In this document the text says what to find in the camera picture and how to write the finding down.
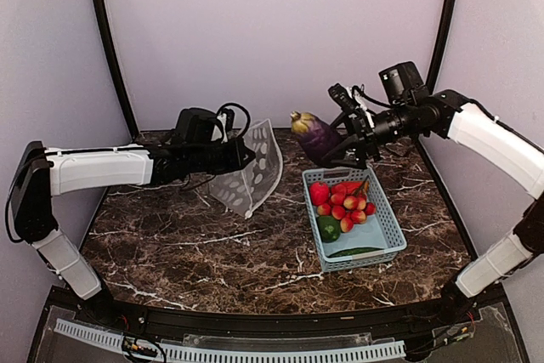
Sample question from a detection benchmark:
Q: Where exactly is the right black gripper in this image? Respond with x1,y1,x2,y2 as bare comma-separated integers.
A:
318,100,417,169

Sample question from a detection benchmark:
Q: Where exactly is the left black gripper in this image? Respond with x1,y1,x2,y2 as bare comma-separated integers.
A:
188,137,256,174

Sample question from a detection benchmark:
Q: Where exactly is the purple toy eggplant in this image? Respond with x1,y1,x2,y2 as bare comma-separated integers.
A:
290,111,342,167

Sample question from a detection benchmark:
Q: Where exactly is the clear dotted zip bag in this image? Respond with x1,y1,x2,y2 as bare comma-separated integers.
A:
209,119,283,219

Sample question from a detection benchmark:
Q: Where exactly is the light blue plastic basket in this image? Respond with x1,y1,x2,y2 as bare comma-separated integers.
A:
303,168,407,272

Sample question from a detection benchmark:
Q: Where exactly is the green toy lime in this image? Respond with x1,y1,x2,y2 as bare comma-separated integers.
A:
316,216,342,243

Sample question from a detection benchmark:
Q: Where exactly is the green toy cucumber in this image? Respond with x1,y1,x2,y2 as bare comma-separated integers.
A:
329,247,382,258

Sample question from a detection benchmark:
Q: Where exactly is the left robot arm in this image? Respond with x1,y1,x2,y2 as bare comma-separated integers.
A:
4,138,256,326

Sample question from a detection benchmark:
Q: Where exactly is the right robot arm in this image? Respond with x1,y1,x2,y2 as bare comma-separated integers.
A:
321,85,543,324

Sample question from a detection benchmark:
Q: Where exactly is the red orange toy pepper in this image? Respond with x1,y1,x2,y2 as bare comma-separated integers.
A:
331,181,365,196

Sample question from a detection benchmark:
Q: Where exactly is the red lychee bunch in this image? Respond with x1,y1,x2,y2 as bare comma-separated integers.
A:
311,178,377,234

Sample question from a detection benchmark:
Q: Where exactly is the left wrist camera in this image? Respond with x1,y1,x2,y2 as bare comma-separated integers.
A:
170,102,251,145

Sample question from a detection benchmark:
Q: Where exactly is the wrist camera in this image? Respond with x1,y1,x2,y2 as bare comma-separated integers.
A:
170,102,251,145
327,60,430,117

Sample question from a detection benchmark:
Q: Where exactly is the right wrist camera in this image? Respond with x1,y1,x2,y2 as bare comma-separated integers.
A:
327,60,430,117

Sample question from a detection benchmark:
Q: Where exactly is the black front table rail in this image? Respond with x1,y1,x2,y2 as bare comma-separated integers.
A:
71,290,481,343

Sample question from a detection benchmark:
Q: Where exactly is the left black frame post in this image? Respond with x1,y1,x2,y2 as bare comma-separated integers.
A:
92,0,139,139

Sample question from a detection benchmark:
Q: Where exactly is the black frame post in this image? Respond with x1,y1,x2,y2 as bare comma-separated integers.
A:
92,0,139,139
426,0,456,93

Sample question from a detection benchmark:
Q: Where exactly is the slotted grey cable duct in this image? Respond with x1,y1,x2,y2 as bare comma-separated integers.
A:
54,318,405,362

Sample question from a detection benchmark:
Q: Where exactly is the right black frame post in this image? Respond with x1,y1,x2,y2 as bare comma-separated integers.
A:
426,0,456,93

